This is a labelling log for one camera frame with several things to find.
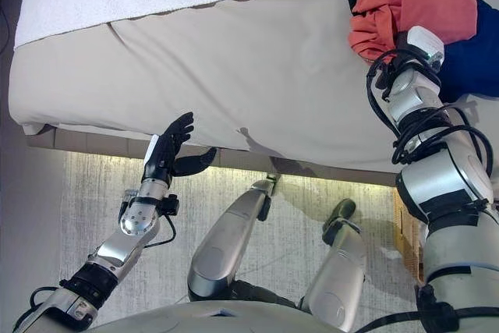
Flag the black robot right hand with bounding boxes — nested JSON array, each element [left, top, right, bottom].
[[393, 25, 446, 73]]

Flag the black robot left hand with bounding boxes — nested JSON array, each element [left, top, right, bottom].
[[140, 111, 218, 188]]

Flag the black garment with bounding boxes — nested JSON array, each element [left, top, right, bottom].
[[346, 0, 499, 105]]

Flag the bed with beige cover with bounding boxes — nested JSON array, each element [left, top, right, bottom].
[[8, 0, 499, 174]]

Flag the wicker laundry basket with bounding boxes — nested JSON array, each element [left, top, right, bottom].
[[392, 188, 428, 283]]

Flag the silver robot left leg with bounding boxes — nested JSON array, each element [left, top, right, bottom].
[[186, 173, 281, 303]]

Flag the silver robot leg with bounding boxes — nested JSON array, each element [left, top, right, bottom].
[[299, 198, 370, 332], [186, 173, 281, 303]]

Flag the grey robot torso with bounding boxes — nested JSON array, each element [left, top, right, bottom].
[[87, 299, 344, 333]]

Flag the silver robot right leg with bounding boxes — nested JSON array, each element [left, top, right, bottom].
[[299, 198, 370, 332]]

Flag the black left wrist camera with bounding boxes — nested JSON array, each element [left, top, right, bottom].
[[161, 193, 180, 216]]

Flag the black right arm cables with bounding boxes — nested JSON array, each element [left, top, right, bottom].
[[365, 48, 494, 178]]

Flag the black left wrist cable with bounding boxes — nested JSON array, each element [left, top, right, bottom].
[[143, 214, 176, 248]]

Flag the black torso strap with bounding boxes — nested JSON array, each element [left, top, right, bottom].
[[349, 284, 499, 333]]

